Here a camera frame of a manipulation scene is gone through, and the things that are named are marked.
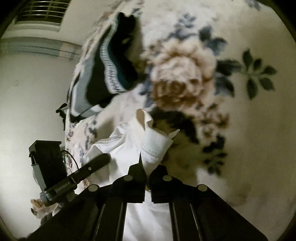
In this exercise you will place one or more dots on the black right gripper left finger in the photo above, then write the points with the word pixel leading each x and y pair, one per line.
pixel 97 213

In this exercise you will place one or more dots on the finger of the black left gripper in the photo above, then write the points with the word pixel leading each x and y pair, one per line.
pixel 91 167

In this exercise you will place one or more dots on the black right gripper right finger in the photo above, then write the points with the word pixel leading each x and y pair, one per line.
pixel 198 213

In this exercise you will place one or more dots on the white t-shirt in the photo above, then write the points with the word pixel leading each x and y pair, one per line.
pixel 130 142

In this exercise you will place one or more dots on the striped folded garment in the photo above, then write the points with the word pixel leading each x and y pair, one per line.
pixel 105 70

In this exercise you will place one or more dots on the left green curtain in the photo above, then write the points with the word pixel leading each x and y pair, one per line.
pixel 40 46

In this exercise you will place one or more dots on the floral bed blanket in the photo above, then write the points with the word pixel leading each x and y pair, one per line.
pixel 223 73

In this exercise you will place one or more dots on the barred window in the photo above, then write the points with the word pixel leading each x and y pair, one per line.
pixel 43 12

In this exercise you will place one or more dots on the black camera box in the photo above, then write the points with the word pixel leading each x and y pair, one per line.
pixel 47 163

